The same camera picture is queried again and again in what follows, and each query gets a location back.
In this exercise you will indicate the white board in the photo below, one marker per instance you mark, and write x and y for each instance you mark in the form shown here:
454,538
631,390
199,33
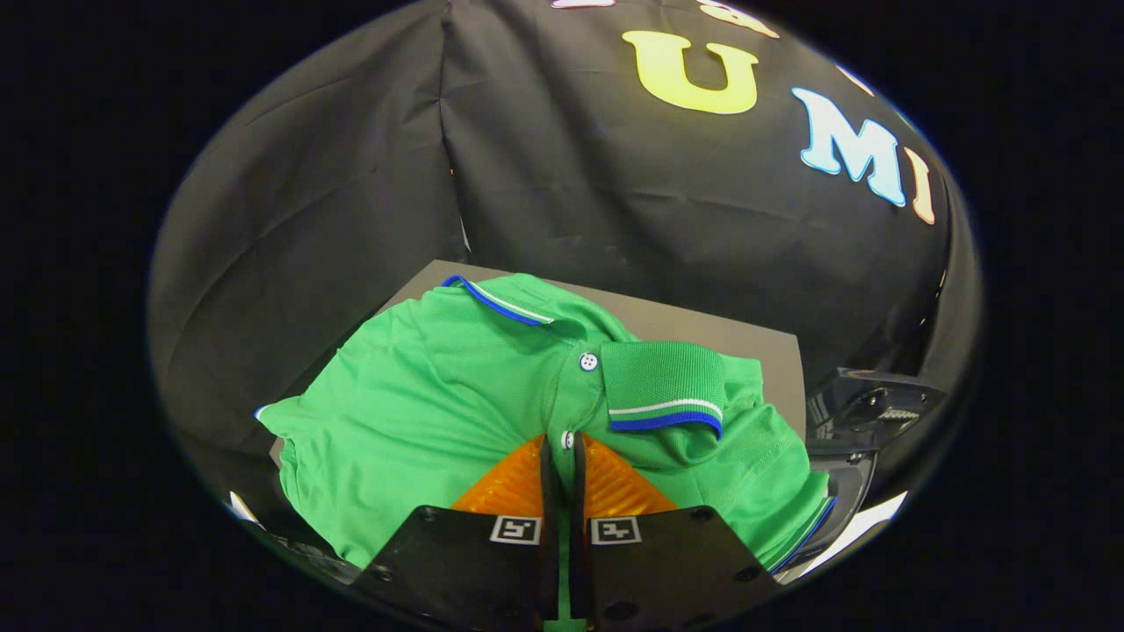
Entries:
865,525

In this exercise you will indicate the black backdrop cloth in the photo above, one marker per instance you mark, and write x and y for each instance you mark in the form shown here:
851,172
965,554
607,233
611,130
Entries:
615,193

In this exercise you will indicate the green polo shirt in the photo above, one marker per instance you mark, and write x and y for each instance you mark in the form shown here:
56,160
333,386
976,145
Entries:
421,412

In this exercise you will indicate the grey cabinet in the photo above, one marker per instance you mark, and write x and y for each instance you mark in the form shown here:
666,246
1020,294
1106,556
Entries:
702,329

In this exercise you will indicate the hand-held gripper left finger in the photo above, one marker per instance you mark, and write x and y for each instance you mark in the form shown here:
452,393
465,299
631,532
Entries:
474,579

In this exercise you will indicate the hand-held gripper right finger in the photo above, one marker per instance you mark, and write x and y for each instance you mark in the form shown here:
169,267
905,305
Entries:
667,579

